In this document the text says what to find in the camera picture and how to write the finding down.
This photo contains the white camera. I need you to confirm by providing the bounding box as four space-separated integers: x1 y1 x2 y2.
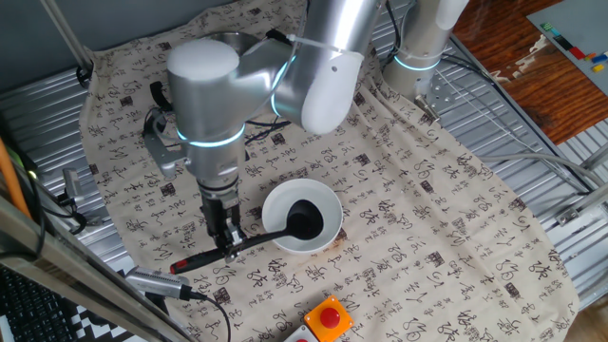
63 168 86 203

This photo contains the aluminium frame bar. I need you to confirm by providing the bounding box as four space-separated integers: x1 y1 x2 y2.
0 189 196 342

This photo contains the steel pot with black handles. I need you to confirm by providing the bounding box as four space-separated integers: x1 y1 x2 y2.
149 28 291 113

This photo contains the silver camera bracket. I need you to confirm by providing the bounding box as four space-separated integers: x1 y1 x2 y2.
142 130 191 181

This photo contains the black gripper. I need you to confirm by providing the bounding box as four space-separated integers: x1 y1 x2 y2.
199 183 248 263

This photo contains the grey board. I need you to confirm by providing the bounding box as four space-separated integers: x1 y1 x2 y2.
525 0 608 96

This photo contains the silver profile rail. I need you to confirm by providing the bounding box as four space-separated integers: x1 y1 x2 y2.
554 182 608 227
578 142 608 172

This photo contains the grey box red mushroom button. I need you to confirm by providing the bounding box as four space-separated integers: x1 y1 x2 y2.
283 325 320 342

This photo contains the grey ridged camera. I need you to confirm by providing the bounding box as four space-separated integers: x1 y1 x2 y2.
123 265 194 301

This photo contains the white ceramic bowl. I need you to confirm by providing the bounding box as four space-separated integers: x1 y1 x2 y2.
260 178 344 256

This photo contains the thin black cable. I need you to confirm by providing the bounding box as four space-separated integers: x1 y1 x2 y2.
0 178 48 261

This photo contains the black keyboard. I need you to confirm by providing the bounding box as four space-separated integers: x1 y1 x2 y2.
0 265 80 342

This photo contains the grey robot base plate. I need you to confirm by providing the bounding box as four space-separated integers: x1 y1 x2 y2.
411 70 458 120

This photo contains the black ladle with red ring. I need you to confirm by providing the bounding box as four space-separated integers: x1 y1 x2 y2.
169 199 325 276

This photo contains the orange rod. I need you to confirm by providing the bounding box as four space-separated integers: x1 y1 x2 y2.
0 137 32 219

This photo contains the white sheet with black marker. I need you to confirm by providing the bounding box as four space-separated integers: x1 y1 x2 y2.
68 256 143 342

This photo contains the black pole clamp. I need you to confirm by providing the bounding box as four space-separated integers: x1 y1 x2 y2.
74 64 95 90

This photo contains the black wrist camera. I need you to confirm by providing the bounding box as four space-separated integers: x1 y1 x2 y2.
142 107 167 139

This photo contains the beige calligraphy print tablecloth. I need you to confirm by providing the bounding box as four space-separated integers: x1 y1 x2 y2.
78 0 580 342

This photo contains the black silver camera mount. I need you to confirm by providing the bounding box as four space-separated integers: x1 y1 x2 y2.
55 192 104 235

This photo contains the grey metal pole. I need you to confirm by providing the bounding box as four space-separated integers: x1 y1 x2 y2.
40 0 95 72

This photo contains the black usb cable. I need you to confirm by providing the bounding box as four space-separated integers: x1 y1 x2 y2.
189 292 233 342

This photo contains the orange emergency stop box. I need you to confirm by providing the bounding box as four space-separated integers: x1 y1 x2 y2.
303 294 355 342

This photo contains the dark camera stand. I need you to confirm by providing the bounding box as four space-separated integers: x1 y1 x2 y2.
142 292 172 317

